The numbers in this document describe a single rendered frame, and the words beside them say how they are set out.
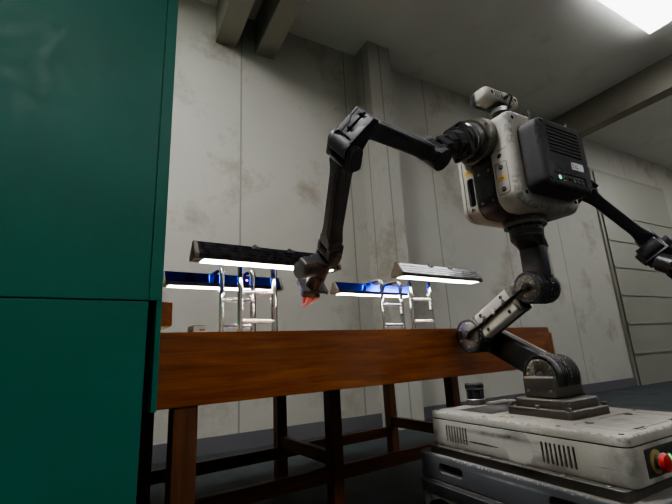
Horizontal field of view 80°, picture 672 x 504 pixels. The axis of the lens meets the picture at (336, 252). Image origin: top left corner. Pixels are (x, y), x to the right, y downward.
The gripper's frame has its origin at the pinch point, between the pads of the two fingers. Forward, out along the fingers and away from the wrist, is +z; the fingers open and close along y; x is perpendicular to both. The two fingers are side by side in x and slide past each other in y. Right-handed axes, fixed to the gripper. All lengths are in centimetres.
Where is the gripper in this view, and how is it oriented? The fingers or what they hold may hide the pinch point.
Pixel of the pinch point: (304, 304)
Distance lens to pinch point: 146.2
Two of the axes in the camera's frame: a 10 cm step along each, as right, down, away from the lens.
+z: -3.8, 7.9, 4.8
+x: 3.9, 6.1, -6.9
